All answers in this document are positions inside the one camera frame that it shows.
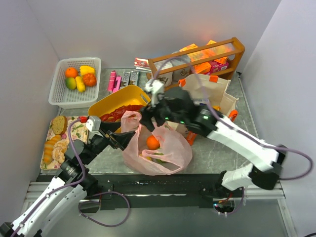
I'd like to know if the orange toy tangerine bottom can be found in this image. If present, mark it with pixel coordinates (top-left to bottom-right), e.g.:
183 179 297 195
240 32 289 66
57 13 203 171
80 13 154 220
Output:
146 135 160 150

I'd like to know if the orange toy tangerine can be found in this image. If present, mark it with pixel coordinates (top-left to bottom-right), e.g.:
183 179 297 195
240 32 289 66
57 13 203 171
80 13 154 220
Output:
146 135 160 150
65 67 79 78

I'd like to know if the pink plastic grocery bag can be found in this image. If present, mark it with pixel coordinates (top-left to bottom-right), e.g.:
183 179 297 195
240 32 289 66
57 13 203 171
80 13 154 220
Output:
120 111 193 176

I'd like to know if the floral canvas tote bag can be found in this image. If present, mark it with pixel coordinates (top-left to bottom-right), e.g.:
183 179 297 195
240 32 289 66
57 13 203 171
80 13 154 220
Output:
167 74 240 150

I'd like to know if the orange yellow snack bag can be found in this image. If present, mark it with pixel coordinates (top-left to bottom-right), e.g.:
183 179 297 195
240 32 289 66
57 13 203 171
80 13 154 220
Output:
213 106 221 111

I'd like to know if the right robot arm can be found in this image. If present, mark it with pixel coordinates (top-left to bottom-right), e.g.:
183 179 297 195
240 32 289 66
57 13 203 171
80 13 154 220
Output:
140 85 286 191

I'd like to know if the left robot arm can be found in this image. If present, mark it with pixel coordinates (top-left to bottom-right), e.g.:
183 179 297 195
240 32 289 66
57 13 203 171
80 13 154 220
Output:
0 116 135 237

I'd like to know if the red toy lobster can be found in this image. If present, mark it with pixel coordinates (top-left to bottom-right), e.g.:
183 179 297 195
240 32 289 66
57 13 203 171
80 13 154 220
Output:
100 105 144 122

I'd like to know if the yellow plastic tub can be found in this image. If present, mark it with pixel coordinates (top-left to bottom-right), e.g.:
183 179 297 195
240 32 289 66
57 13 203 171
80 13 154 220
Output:
87 85 152 134

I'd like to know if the white cup on shelf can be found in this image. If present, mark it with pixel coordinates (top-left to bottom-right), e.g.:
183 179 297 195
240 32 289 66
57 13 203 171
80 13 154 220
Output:
158 72 173 87

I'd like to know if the toy sugar donut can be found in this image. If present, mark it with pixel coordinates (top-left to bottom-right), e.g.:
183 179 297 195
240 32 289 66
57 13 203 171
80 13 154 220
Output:
52 140 69 164

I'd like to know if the silver chocolate bar box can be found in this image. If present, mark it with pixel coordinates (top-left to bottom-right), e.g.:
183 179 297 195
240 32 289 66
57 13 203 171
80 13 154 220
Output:
120 71 139 88

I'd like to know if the toy bread slice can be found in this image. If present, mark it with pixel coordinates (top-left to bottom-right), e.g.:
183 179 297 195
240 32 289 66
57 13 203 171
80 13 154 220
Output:
51 116 68 135

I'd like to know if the pink candy box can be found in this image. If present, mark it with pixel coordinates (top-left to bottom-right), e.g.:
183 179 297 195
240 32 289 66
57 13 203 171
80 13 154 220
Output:
107 71 122 93

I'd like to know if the orange box on shelf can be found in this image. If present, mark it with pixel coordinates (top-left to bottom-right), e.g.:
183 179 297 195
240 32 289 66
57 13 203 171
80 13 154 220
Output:
194 62 211 74

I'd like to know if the toy croissant bread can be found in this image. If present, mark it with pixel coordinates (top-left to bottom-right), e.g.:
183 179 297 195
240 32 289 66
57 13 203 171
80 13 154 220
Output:
43 135 62 165

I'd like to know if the red silver foil packet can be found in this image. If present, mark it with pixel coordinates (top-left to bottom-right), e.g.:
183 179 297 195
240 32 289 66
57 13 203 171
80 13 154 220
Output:
134 58 151 73

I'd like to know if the yellow toy banana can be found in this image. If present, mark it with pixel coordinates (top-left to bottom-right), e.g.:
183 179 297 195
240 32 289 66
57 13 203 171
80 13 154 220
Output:
75 76 85 92

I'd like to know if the small orange toy pumpkin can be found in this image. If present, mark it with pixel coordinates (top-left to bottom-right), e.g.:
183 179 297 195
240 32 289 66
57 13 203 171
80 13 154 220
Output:
82 73 97 87

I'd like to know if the pink box on shelf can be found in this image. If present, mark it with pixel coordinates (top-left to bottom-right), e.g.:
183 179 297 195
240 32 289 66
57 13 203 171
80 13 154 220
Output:
210 61 229 74

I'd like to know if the white plastic fruit basket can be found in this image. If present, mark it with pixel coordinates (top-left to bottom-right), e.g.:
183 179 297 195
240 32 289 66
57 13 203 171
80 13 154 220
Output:
48 57 101 109

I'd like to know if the toy mango green yellow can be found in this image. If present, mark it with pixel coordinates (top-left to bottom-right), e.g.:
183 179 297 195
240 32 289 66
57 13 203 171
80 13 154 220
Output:
65 77 77 90

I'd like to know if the yellow toy pepper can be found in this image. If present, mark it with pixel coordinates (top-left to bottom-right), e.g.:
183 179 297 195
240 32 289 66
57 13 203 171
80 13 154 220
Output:
80 65 95 76

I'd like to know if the orange toy tangerine top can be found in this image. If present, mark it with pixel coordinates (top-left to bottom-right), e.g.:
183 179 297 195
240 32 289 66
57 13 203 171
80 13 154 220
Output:
65 67 79 78

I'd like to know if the wooden shelf rack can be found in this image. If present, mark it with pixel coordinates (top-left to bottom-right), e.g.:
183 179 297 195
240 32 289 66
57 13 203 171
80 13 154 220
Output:
148 38 245 90

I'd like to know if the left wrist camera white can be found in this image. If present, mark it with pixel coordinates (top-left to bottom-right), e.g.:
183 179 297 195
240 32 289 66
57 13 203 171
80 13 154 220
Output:
79 116 103 137

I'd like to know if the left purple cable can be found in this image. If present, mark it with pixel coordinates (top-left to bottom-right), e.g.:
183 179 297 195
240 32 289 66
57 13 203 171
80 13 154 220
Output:
9 118 131 237

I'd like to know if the purple cable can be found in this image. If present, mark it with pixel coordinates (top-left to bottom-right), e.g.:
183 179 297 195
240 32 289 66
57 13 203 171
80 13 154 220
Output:
150 57 314 215
9 118 131 237

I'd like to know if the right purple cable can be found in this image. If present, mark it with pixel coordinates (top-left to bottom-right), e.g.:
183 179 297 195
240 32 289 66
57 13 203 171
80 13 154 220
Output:
150 57 314 215

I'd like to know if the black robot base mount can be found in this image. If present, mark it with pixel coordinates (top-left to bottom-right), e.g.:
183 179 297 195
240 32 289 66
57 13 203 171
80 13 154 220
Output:
87 174 242 210

